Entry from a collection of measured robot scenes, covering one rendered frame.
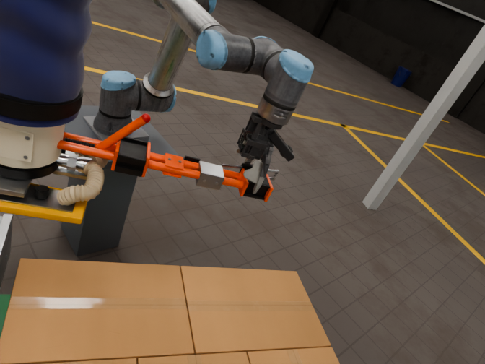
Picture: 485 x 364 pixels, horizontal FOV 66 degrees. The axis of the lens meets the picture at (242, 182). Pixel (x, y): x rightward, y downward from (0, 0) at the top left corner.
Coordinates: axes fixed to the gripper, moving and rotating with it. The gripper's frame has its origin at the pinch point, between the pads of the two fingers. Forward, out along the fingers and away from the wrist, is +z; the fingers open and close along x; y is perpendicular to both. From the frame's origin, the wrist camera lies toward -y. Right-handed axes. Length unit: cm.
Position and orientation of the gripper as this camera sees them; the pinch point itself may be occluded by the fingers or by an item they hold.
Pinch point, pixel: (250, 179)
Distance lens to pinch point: 109.3
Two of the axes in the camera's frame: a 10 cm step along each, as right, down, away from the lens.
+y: -9.2, -2.0, -3.4
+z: -3.6, 7.8, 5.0
